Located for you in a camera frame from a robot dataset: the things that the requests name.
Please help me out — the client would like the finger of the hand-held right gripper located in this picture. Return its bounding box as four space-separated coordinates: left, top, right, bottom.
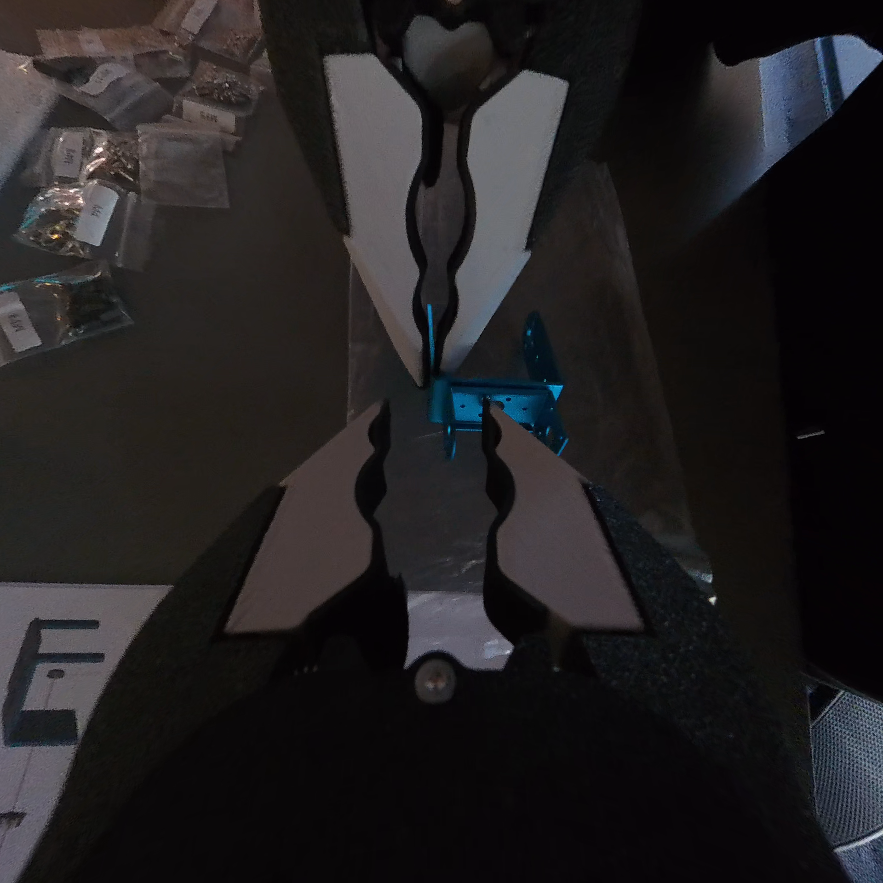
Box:
438 71 571 377
323 55 442 389

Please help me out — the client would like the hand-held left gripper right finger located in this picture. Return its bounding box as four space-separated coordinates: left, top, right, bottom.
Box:
479 400 648 634

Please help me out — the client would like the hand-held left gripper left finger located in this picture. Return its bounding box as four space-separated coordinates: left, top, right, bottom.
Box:
222 400 408 636

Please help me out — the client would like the blue metal bracket assembly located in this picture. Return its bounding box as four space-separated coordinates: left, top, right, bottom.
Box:
424 304 572 462

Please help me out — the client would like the large clear plastic bag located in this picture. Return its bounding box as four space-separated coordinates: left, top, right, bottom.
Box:
345 162 718 670

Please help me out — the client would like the pile of small screw bags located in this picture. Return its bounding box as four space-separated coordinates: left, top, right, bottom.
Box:
0 0 266 367

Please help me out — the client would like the white instruction sheet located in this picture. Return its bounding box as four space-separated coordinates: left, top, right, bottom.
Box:
0 583 173 883

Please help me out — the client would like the white foam sheet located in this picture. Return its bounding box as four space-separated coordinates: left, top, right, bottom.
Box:
0 52 59 190

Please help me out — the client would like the grey mesh chair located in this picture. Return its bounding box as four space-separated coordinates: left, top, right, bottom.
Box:
803 662 883 883

